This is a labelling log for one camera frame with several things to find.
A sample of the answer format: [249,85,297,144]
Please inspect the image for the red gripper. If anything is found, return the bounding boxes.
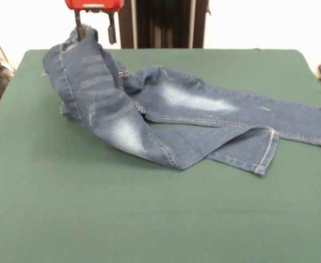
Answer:
[64,0,124,44]

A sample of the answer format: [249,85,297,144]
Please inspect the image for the blue denim jeans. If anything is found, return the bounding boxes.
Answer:
[41,26,321,176]

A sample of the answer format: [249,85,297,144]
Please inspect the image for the dark green table cloth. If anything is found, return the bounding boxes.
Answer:
[0,48,321,263]

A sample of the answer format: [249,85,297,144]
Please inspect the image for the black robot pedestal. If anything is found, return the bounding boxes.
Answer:
[116,0,212,49]

